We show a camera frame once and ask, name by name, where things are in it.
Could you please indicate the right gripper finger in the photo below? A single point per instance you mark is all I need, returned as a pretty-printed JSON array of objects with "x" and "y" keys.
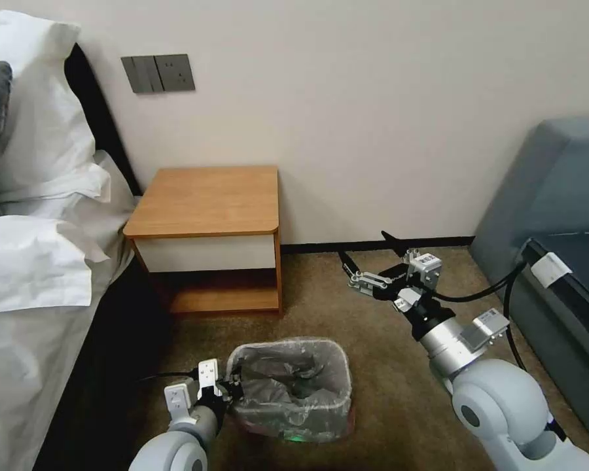
[
  {"x": 396, "y": 242},
  {"x": 360, "y": 281}
]

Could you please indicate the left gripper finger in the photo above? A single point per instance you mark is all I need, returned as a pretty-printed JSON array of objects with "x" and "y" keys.
[
  {"x": 235, "y": 379},
  {"x": 225, "y": 390}
]

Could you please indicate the clear plastic garbage bag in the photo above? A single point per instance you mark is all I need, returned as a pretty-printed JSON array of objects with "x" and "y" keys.
[{"x": 294, "y": 373}]

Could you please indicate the small square trash can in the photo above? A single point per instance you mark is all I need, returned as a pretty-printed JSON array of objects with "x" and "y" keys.
[{"x": 275, "y": 428}]

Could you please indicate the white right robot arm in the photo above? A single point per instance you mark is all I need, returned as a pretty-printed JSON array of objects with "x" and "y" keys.
[{"x": 496, "y": 397}]

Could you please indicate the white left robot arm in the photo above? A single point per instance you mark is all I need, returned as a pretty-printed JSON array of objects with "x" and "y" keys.
[{"x": 169, "y": 449}]

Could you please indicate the dark baseboard strip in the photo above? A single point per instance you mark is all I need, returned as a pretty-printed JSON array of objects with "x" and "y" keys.
[{"x": 373, "y": 244}]

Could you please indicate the black bed base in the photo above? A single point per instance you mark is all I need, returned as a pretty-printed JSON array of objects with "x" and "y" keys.
[{"x": 103, "y": 368}]

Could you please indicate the white nightstand drawer front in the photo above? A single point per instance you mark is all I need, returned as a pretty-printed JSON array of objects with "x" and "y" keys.
[{"x": 206, "y": 252}]

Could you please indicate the grey sofa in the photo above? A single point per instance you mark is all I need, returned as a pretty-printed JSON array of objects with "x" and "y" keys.
[{"x": 530, "y": 196}]

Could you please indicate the white plastic clip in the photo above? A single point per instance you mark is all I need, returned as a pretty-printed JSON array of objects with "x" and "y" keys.
[{"x": 549, "y": 267}]

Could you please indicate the wooden nightstand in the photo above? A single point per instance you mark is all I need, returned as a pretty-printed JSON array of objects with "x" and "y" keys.
[{"x": 206, "y": 201}]

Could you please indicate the black padded bar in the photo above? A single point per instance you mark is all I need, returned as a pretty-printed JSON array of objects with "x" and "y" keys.
[{"x": 584, "y": 284}]

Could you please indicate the white bed sheet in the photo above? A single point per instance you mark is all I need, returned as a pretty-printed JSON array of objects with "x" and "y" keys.
[{"x": 24, "y": 373}]

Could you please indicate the white folded duvet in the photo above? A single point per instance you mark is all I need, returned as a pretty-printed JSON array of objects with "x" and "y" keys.
[{"x": 103, "y": 196}]

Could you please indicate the black headboard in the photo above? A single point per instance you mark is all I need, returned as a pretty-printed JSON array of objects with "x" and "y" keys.
[{"x": 103, "y": 113}]

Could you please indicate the large white pillow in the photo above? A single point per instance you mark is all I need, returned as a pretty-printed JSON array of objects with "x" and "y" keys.
[{"x": 39, "y": 108}]

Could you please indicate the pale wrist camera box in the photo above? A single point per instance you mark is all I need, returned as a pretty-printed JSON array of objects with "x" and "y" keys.
[
  {"x": 208, "y": 374},
  {"x": 426, "y": 269}
]

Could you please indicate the grey wall socket panel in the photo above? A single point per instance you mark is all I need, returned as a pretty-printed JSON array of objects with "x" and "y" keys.
[{"x": 175, "y": 72}]

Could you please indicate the grey wall switch panel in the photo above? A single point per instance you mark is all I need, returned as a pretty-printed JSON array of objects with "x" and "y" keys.
[{"x": 140, "y": 74}]

